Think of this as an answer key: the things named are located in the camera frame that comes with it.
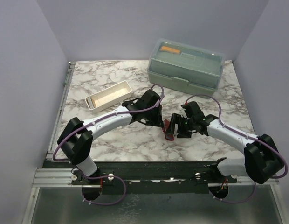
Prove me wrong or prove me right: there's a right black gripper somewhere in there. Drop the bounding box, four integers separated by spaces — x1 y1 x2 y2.
165 112 195 139

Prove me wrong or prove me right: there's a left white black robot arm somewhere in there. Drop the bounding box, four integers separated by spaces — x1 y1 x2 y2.
53 89 165 184

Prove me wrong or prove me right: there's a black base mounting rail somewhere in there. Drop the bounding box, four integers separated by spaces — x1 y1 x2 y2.
43 161 237 197

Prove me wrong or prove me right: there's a white rectangular plastic tray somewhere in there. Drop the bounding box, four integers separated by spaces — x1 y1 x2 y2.
85 81 132 112

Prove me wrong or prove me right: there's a red leather card holder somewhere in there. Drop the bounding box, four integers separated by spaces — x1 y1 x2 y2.
162 119 176 141

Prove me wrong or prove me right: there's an orange handled tool in toolbox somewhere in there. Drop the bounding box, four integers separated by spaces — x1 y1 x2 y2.
159 46 181 54

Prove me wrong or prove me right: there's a green plastic toolbox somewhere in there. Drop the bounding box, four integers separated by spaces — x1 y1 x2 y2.
147 39 226 96

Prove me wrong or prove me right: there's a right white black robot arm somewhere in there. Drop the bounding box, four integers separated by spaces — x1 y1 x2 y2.
165 101 285 184

